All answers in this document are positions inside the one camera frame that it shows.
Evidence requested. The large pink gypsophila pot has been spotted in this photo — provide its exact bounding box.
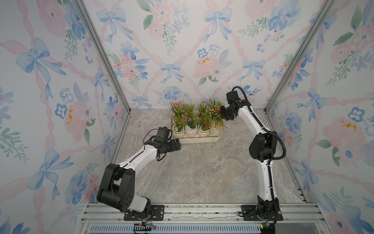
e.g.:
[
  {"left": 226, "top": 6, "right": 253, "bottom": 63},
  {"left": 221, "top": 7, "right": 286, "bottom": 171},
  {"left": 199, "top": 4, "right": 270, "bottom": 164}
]
[{"left": 207, "top": 96, "right": 225, "bottom": 133}]

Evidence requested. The orange gypsophila pot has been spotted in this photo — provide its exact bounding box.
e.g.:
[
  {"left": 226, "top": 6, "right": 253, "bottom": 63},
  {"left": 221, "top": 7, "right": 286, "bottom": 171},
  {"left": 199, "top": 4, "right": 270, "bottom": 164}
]
[
  {"left": 198, "top": 101, "right": 209, "bottom": 116},
  {"left": 172, "top": 115, "right": 185, "bottom": 139},
  {"left": 185, "top": 103, "right": 195, "bottom": 119}
]

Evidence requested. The red gypsophila pot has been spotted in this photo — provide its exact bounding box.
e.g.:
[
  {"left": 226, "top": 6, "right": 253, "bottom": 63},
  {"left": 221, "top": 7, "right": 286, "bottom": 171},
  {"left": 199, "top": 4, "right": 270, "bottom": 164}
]
[{"left": 197, "top": 112, "right": 211, "bottom": 137}]

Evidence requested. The pink gypsophila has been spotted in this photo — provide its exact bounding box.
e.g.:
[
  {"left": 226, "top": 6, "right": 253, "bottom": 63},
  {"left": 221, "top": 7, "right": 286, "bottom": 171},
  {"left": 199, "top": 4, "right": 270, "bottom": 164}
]
[{"left": 169, "top": 100, "right": 187, "bottom": 117}]

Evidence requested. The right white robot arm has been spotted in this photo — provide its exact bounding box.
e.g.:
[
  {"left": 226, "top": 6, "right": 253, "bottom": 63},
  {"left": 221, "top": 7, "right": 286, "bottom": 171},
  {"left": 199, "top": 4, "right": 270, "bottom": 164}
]
[{"left": 219, "top": 100, "right": 279, "bottom": 223}]

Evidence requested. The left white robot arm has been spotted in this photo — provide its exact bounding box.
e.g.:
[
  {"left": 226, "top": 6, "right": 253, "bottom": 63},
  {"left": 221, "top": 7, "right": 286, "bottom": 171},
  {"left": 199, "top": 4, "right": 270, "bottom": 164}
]
[{"left": 96, "top": 136, "right": 181, "bottom": 217}]

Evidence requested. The cream plastic storage box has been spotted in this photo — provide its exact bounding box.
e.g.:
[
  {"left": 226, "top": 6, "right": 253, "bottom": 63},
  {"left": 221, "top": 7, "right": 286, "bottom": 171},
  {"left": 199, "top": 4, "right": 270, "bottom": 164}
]
[{"left": 170, "top": 114, "right": 223, "bottom": 144}]

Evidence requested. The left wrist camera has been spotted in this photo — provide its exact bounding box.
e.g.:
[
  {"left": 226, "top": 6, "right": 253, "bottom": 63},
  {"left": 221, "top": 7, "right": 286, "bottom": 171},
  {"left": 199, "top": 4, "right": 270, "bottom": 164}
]
[{"left": 153, "top": 127, "right": 171, "bottom": 143}]

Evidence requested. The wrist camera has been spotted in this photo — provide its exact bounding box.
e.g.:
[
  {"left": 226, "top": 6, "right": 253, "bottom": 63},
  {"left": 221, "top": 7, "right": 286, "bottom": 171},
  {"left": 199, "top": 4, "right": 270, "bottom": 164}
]
[
  {"left": 226, "top": 90, "right": 241, "bottom": 105},
  {"left": 153, "top": 127, "right": 171, "bottom": 143}
]

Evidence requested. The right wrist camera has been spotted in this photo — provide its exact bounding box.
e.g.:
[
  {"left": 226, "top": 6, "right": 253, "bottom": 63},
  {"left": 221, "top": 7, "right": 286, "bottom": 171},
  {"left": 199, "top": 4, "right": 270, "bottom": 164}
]
[{"left": 226, "top": 90, "right": 241, "bottom": 105}]

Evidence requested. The black corrugated cable conduit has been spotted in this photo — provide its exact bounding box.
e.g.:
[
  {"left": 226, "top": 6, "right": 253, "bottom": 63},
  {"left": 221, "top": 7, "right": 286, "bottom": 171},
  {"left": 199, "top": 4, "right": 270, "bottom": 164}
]
[{"left": 231, "top": 86, "right": 287, "bottom": 205}]

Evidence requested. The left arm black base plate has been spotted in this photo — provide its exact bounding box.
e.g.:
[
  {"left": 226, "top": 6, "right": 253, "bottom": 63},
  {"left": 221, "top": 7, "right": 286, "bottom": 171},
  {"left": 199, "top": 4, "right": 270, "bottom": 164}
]
[{"left": 124, "top": 205, "right": 165, "bottom": 222}]

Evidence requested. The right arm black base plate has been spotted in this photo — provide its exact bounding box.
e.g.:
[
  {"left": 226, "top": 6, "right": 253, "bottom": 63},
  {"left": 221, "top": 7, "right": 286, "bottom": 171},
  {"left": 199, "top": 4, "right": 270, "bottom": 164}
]
[{"left": 239, "top": 205, "right": 283, "bottom": 222}]

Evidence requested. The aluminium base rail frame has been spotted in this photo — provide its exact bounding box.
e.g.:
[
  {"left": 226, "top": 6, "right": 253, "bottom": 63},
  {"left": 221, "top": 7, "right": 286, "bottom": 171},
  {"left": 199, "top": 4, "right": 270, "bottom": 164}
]
[{"left": 76, "top": 203, "right": 332, "bottom": 234}]

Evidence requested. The right aluminium corner post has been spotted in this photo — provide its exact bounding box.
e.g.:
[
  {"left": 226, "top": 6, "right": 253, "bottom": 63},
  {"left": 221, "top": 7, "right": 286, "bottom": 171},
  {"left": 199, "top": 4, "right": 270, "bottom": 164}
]
[{"left": 264, "top": 0, "right": 336, "bottom": 114}]

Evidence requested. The aluminium corner post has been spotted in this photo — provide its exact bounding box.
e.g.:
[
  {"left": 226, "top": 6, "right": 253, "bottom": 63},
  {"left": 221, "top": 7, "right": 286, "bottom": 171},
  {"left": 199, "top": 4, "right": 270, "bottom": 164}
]
[
  {"left": 264, "top": 0, "right": 336, "bottom": 114},
  {"left": 72, "top": 0, "right": 131, "bottom": 114}
]

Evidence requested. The left aluminium corner post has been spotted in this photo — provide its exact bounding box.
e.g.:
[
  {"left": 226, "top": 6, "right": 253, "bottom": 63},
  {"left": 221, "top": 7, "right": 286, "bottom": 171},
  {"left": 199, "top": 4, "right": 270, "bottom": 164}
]
[{"left": 72, "top": 0, "right": 131, "bottom": 114}]

